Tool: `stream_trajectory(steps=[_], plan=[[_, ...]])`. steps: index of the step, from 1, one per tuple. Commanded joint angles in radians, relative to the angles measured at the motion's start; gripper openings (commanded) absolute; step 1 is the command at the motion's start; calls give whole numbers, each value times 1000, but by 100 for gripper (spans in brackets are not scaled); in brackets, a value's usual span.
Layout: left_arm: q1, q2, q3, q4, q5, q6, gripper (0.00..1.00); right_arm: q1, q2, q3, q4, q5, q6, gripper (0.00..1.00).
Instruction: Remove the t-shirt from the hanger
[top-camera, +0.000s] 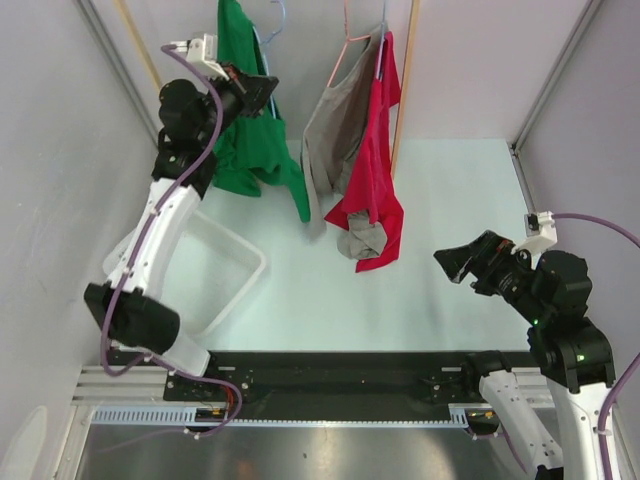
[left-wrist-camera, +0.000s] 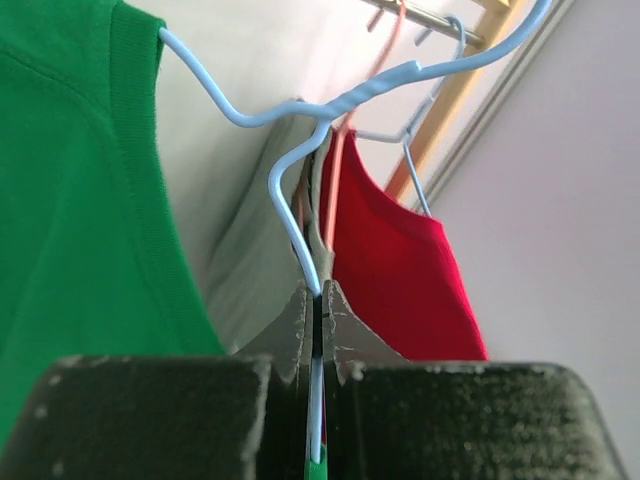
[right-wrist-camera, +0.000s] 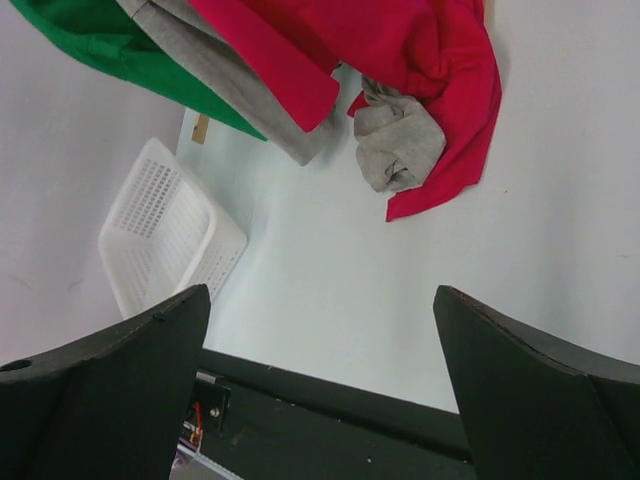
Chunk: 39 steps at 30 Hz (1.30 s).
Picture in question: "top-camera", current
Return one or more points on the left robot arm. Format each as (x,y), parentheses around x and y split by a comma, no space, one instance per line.
(126,305)

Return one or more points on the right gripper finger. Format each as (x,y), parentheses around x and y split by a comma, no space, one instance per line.
(457,269)
(457,257)

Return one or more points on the green t shirt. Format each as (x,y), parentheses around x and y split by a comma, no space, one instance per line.
(253,150)

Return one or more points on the white plastic basket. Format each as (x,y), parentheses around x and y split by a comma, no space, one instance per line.
(210,273)

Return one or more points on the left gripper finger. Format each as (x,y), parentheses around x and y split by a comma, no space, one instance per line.
(262,85)
(262,103)

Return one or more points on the blue wire hanger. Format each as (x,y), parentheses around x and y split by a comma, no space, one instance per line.
(382,40)
(263,44)

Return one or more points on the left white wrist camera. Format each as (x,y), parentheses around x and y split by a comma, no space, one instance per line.
(200,52)

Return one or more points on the wooden clothes rack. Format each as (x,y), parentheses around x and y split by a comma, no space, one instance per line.
(131,27)

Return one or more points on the white cable duct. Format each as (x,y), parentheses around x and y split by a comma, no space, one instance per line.
(206,417)

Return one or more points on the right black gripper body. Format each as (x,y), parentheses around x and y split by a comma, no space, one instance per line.
(504,269)

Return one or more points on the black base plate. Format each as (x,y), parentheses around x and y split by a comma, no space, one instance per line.
(353,385)

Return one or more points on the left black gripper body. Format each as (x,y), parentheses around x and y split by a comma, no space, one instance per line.
(232,94)

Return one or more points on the grey t shirt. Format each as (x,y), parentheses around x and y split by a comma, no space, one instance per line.
(333,136)

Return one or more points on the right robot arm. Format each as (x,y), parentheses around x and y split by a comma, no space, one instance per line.
(549,288)

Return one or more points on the pink wire hanger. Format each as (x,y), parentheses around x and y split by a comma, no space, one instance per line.
(350,39)

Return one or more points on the red t shirt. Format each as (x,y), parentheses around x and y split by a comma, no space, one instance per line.
(369,214)

